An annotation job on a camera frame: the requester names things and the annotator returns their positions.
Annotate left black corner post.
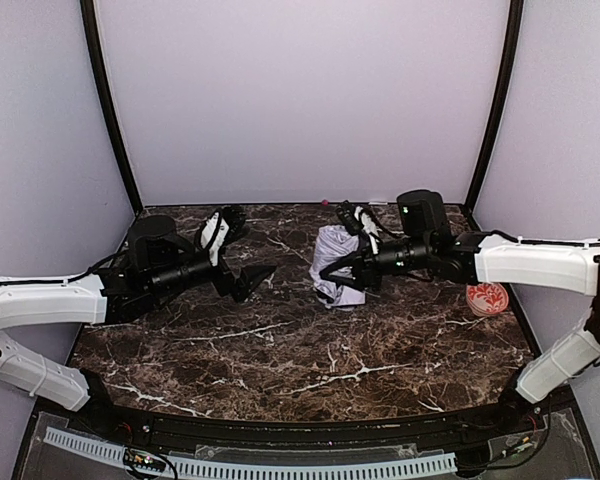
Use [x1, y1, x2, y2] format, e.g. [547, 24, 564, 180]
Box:
[79, 0, 144, 215]

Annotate right black corner post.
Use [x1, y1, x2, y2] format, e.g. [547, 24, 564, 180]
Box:
[463, 0, 524, 217]

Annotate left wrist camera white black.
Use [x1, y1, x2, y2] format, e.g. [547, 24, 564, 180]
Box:
[194, 205, 249, 266]

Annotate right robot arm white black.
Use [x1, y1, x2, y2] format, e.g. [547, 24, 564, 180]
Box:
[319, 189, 600, 406]

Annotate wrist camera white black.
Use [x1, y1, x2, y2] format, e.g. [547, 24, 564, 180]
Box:
[336, 201, 382, 254]
[194, 205, 249, 266]

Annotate red white patterned bowl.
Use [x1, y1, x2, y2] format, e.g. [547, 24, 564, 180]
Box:
[466, 283, 509, 316]

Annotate lavender folding umbrella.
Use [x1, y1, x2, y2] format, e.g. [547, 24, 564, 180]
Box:
[308, 223, 369, 309]

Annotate grey slotted cable duct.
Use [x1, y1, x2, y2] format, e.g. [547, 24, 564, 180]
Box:
[43, 427, 458, 479]

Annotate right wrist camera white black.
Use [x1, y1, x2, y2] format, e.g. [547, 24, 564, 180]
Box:
[336, 201, 382, 254]

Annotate black corner post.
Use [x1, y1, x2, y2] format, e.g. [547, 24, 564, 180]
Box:
[463, 0, 524, 217]
[79, 0, 144, 215]

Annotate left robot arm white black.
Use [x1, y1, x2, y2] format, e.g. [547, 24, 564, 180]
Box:
[0, 207, 276, 412]

